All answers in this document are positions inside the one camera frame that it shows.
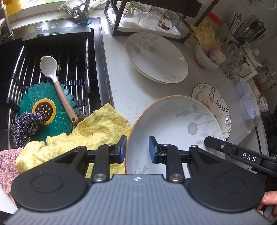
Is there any white plate with orange rim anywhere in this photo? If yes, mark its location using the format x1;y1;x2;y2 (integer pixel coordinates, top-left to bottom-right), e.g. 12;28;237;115
125;95;224;175

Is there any light blue plastic bowl front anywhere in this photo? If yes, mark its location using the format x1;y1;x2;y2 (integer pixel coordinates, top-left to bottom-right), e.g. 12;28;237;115
238;95;260;120

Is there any light blue plastic bowl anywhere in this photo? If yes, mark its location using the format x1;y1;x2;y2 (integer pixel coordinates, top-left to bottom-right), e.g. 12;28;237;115
238;95;260;120
235;78;251;98

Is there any large leaf-pattern white bowl plate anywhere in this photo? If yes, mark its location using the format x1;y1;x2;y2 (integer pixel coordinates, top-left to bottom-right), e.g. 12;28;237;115
125;32;188;84

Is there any chrome kitchen faucet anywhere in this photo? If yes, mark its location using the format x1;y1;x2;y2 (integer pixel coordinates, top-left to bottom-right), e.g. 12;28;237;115
0;1;14;42

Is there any person's right hand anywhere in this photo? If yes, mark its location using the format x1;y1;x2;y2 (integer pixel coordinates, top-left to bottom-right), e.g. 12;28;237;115
258;191;277;221

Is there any yellow dish cloth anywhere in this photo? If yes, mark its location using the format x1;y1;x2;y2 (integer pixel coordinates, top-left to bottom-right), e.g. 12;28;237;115
15;103;131;173

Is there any patterned bowl with spices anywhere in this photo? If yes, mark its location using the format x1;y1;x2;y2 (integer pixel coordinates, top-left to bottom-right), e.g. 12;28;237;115
258;96;269;112

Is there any light blue plastic bowl back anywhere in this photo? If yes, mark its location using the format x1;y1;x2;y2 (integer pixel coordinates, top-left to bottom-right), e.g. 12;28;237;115
235;78;251;98

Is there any floral patterned plate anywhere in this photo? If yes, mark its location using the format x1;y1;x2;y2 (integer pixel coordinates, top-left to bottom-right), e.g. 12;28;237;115
191;83;231;141

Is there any purple scrubber sponge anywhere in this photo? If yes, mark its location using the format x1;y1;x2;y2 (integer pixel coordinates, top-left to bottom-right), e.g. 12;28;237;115
14;112;48;148

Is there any green sunflower silicone mat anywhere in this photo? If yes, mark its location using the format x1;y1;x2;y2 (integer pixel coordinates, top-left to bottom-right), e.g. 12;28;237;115
18;82;72;142

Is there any pink cloth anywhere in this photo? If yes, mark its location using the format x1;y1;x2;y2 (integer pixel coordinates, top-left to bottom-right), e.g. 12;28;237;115
0;148;22;202

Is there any sink drying rack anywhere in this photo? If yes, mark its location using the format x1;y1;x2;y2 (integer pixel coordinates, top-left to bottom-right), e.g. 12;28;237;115
5;35;93;117

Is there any white rice spoon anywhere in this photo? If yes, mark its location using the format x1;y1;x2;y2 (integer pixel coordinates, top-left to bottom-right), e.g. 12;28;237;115
40;56;79;124

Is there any bowl with onion and mushrooms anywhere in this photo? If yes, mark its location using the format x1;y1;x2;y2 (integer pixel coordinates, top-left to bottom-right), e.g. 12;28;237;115
195;44;226;69

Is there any green chopstick holder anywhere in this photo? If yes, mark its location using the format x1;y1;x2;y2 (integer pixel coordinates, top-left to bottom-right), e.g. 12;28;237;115
225;12;267;44

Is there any drinking glass on tray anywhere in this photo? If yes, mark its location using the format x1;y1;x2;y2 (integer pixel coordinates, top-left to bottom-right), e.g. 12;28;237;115
141;6;163;30
121;1;145;28
157;10;179;33

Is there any red-lid plastic jar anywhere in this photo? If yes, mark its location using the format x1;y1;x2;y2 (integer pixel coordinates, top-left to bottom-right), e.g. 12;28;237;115
208;12;223;26

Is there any orange detergent bottle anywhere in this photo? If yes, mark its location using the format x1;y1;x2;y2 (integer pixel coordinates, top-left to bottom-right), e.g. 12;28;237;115
3;0;24;15

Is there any wire rack with glass cups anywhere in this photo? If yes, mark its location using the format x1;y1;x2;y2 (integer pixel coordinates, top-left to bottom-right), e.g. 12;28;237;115
221;42;249;80

